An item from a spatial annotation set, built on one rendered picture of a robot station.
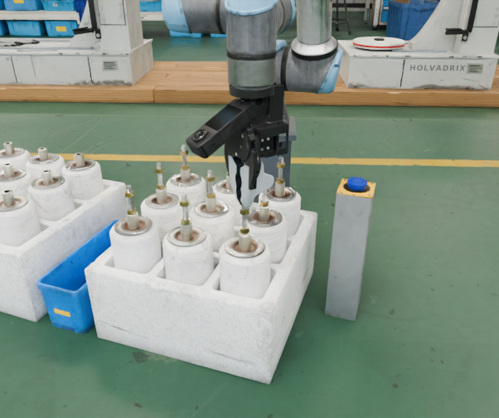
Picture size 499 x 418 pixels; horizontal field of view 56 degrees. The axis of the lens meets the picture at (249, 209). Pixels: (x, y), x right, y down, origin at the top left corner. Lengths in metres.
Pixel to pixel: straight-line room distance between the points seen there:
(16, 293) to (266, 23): 0.79
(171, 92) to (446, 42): 1.61
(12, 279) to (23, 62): 2.11
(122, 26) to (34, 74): 0.60
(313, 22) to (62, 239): 0.78
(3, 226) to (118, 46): 1.97
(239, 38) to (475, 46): 2.41
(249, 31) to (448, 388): 0.74
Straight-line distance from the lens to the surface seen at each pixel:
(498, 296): 1.30
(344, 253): 1.01
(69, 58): 2.99
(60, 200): 1.19
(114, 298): 0.98
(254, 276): 0.85
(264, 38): 0.71
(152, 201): 1.04
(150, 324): 0.98
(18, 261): 1.09
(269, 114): 0.77
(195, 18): 0.84
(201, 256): 0.88
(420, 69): 2.89
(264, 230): 0.92
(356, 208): 0.95
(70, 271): 1.17
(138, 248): 0.93
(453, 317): 1.19
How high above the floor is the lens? 0.72
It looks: 28 degrees down
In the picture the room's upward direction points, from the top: straight up
